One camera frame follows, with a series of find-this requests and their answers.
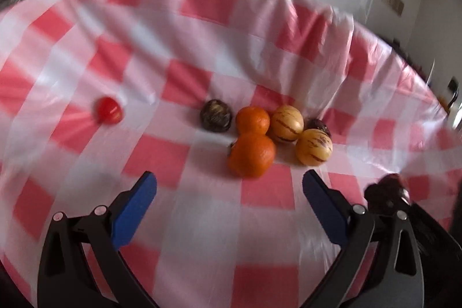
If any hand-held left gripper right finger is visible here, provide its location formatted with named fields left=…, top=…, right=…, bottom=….
left=302, top=170, right=425, bottom=308

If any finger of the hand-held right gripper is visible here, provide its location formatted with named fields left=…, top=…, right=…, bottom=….
left=364, top=182, right=462, bottom=258

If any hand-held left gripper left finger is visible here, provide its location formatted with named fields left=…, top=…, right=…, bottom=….
left=37, top=171, right=159, bottom=308

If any yellow striped pepino melon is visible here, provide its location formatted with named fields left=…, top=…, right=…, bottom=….
left=295, top=128, right=333, bottom=166
left=270, top=105, right=304, bottom=143

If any dark wrinkled passion fruit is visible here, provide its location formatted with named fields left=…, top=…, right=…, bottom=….
left=200, top=99, right=233, bottom=133
left=306, top=118, right=331, bottom=137

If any large orange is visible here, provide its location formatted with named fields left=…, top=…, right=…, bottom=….
left=228, top=132, right=277, bottom=179

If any red cherry tomato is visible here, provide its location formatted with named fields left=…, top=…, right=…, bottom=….
left=94, top=96, right=125, bottom=125

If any small mandarin orange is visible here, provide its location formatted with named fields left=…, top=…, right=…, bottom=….
left=236, top=106, right=271, bottom=136

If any red white checked tablecloth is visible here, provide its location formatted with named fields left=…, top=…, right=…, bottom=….
left=0, top=0, right=462, bottom=308

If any wall socket plate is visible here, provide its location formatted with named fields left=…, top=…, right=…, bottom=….
left=382, top=0, right=405, bottom=17

